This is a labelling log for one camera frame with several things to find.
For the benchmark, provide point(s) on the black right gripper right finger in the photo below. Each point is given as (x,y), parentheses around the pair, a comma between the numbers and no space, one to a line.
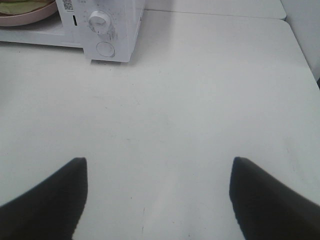
(266,209)

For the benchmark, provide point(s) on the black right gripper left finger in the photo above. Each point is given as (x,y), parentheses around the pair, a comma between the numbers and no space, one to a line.
(51,210)

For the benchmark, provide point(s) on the round white door button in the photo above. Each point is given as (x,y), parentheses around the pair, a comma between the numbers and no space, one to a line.
(105,49)

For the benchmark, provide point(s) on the pink plate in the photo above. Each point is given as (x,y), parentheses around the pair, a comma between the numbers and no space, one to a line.
(28,18)

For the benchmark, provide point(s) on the sandwich with lettuce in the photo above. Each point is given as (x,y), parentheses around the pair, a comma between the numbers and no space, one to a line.
(18,7)

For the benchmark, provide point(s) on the white microwave oven body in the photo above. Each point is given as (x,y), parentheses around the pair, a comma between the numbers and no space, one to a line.
(67,29)

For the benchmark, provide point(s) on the lower white timer knob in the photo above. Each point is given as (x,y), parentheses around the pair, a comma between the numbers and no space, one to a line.
(99,22)

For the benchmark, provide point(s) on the white warning label sticker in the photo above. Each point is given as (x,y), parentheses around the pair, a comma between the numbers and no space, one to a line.
(67,4)

